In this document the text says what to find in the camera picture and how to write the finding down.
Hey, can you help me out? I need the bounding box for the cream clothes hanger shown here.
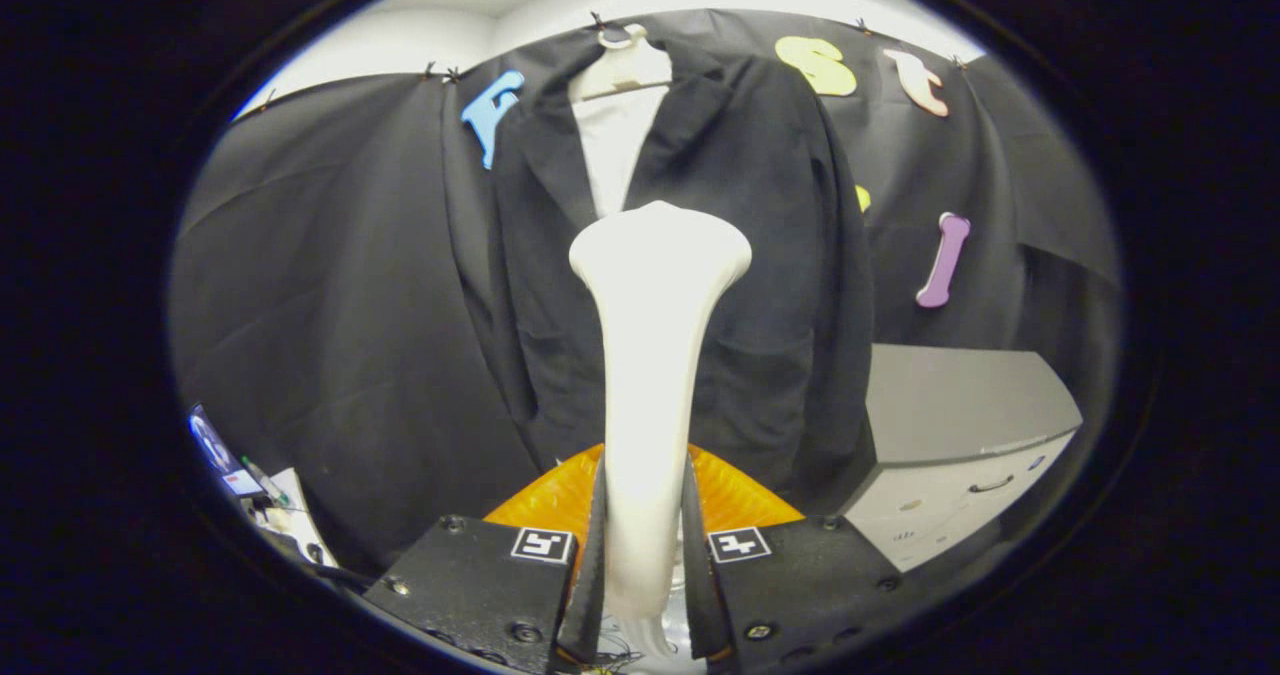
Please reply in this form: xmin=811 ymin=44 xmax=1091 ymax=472
xmin=568 ymin=23 xmax=673 ymax=103

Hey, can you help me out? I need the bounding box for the white side table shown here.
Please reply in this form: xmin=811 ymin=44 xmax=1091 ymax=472
xmin=190 ymin=405 xmax=341 ymax=571

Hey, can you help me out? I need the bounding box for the black backdrop cloth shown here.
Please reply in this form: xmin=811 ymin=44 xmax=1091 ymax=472
xmin=168 ymin=10 xmax=1121 ymax=576

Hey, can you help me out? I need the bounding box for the grey cabinet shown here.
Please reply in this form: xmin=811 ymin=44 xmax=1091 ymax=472
xmin=840 ymin=343 xmax=1084 ymax=573

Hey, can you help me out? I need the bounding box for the green pen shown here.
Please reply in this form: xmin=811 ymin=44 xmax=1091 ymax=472
xmin=240 ymin=455 xmax=291 ymax=508

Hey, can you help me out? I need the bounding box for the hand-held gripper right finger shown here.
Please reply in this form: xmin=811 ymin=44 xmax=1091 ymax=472
xmin=683 ymin=443 xmax=906 ymax=671

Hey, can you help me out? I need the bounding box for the white garment steamer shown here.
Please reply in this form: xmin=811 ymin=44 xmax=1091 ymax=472
xmin=568 ymin=200 xmax=753 ymax=661

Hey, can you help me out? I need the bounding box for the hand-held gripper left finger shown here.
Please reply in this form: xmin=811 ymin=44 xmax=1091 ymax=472
xmin=362 ymin=443 xmax=608 ymax=675

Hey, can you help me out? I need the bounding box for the black blazer jacket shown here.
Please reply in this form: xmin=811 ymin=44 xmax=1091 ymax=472
xmin=445 ymin=30 xmax=879 ymax=516

